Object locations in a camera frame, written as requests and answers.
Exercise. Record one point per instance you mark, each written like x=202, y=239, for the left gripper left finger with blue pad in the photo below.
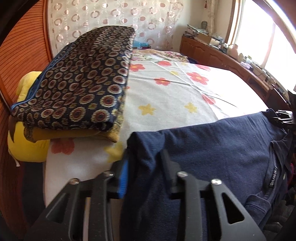
x=63, y=219

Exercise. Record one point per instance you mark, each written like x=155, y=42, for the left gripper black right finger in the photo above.
x=208, y=209

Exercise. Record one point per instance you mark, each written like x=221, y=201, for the navy blue printed t-shirt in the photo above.
x=247, y=153

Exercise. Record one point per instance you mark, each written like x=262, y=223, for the yellow plush toy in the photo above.
x=19, y=147

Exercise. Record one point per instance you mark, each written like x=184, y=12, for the white plastic bottle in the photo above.
x=233, y=51

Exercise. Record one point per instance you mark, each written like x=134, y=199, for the wooden sideboard cabinet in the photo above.
x=205, y=55

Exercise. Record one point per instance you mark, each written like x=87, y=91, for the cardboard box on cabinet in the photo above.
x=207, y=39

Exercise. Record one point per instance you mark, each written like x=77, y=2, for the dark patterned folded quilt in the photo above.
x=81, y=93

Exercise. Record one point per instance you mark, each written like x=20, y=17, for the stack of papers on cabinet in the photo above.
x=194, y=31

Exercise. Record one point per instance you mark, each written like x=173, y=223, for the white red-flower bed sheet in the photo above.
x=158, y=96

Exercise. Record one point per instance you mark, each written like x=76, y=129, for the sheer circle-pattern curtain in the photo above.
x=153, y=21

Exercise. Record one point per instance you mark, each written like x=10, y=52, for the floral beige blanket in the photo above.
x=156, y=55

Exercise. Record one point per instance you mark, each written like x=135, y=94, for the blue box at headboard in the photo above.
x=140, y=45

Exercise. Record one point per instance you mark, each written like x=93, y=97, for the wooden louvered wardrobe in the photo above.
x=25, y=47

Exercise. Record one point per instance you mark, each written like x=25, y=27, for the window with wooden frame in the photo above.
x=259, y=37

